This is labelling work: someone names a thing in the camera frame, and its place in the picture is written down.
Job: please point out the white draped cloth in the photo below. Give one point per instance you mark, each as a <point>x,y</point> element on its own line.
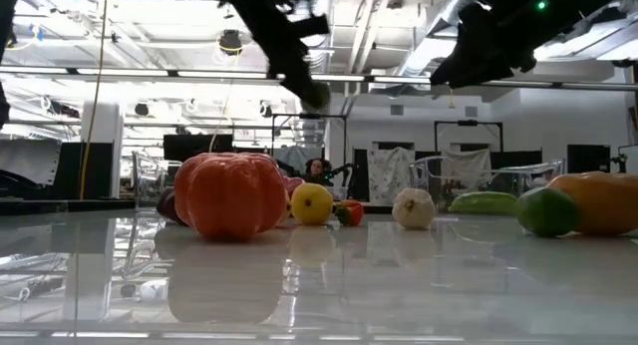
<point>391,173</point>
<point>466,165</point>

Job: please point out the large orange mango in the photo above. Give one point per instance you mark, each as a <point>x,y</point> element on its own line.
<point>605,203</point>

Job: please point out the black monitor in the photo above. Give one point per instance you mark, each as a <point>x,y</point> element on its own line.
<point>197,148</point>
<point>588,159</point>

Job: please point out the grey draped sheet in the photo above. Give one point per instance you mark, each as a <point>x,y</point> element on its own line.
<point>30,160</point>

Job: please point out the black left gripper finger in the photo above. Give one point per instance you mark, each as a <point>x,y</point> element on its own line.
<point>284,66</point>
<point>305,66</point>

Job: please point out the orange pumpkin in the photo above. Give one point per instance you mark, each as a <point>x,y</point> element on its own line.
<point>229,195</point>

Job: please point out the green cucumber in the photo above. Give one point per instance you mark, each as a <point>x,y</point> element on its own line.
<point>483,204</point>

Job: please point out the silver ventilation duct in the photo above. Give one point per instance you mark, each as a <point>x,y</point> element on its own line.
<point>324,46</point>
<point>428,31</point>

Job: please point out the clear plastic basket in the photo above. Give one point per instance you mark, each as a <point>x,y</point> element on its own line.
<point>528,168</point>
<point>147,180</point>

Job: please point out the overhead light bar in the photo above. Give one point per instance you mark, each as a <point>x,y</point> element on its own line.
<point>224,75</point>

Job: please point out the white garlic bulb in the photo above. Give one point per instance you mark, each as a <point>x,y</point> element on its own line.
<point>414,209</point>

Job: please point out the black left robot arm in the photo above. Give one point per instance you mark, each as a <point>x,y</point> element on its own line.
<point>7,61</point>

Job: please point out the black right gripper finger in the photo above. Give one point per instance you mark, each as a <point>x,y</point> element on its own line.
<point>468,73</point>
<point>466,41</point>

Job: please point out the yellow lemon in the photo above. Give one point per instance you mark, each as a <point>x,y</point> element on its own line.
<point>311,204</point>

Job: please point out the black ceiling dome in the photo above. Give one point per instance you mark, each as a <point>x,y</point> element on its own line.
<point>230,42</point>

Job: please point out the black metal frame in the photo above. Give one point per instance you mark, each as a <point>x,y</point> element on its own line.
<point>309,116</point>
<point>468,123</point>

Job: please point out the black panel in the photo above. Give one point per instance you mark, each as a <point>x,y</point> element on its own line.
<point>90,170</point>

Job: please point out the person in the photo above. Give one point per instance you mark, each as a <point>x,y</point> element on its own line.
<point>316,171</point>

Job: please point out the dull green round fruit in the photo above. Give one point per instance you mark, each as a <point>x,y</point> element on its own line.
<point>317,97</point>

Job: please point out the small red fruit green stem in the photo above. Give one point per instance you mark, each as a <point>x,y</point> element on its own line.
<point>350,214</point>

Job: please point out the dark purple eggplant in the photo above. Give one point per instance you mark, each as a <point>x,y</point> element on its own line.
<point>167,205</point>

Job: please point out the glossy crimson red pepper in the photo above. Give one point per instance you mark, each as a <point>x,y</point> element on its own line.
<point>294,184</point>

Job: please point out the black background robot arm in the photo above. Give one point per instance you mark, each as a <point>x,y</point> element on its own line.
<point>341,171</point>

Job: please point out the green lime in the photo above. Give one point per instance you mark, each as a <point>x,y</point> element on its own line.
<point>545,213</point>

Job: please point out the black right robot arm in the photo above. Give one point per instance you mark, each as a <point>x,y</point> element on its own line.
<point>588,11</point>

